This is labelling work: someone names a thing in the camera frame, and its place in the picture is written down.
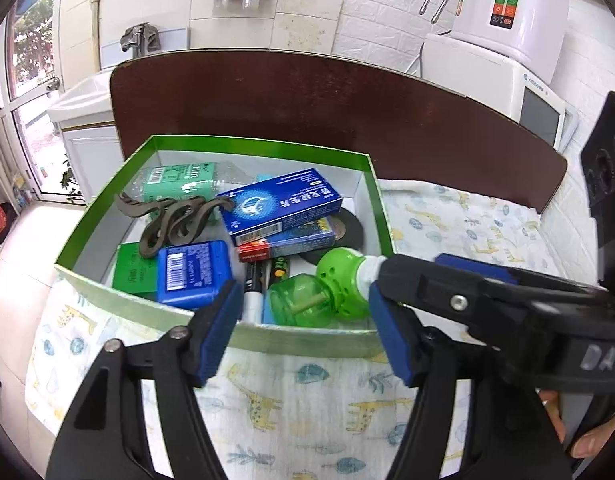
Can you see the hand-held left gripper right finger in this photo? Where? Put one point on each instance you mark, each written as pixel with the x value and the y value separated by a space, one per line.
pixel 392 330

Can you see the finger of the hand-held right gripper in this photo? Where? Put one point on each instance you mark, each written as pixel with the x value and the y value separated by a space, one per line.
pixel 437 290
pixel 477 266

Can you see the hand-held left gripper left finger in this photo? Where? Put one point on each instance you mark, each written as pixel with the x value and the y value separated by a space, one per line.
pixel 217 330

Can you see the black marker with white cap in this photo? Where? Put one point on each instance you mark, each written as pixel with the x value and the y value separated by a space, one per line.
pixel 253 285

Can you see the blue plastic pack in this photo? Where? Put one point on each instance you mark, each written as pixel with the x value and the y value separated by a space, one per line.
pixel 192 272

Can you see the green cardboard box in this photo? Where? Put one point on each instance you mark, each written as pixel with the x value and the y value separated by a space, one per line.
pixel 287 337

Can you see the green mosquito repellent bottle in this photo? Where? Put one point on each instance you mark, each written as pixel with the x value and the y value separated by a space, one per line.
pixel 297 300

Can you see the black tube with yellow print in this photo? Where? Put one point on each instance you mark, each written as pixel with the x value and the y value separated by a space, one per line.
pixel 280 267

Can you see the small green carton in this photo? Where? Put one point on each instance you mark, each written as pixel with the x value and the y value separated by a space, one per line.
pixel 132 270

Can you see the black tape roll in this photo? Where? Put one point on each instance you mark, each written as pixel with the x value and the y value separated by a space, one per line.
pixel 350 230

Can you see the red and blue carton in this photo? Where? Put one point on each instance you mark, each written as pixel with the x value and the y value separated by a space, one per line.
pixel 287 245

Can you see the blue medicine carton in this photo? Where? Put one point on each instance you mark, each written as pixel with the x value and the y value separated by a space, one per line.
pixel 272 205

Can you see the green label plastic bottle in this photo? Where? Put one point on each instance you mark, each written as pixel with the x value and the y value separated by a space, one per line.
pixel 177 180

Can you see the person's right hand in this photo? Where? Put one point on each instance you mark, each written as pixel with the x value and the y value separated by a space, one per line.
pixel 597 440

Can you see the giraffe printed blanket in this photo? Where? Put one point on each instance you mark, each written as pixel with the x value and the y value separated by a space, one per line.
pixel 287 400

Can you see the white water dispenser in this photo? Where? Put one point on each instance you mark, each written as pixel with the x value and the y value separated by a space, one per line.
pixel 487 75

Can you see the green potted plant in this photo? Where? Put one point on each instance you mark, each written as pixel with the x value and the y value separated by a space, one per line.
pixel 70 180

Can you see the white sink cabinet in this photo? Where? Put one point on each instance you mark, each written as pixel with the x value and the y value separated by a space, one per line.
pixel 87 160

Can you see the brown wooden headboard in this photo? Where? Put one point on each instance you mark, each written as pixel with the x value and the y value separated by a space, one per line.
pixel 287 105

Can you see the white water purifier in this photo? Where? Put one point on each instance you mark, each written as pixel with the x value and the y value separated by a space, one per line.
pixel 537 25

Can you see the small chrome tap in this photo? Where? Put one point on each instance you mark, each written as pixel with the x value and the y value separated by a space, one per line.
pixel 53 85

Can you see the chrome faucet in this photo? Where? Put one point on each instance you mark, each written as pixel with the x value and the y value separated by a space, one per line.
pixel 142 37

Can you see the window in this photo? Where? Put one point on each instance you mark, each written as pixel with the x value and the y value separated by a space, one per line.
pixel 32 25

